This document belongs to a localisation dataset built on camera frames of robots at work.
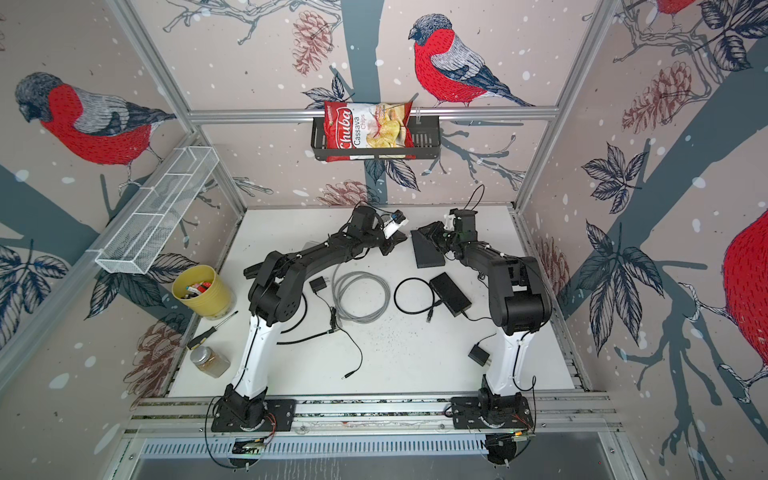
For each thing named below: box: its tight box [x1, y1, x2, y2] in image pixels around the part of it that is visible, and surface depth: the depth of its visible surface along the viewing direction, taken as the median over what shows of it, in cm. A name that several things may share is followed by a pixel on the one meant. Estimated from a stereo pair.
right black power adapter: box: [468, 344, 492, 367], surface depth 84 cm
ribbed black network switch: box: [429, 272, 472, 317], surface depth 96 cm
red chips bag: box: [324, 101, 416, 162], surface depth 90 cm
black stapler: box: [243, 262, 263, 280], surface depth 101 cm
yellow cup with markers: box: [172, 265, 236, 320], surface depth 87 cm
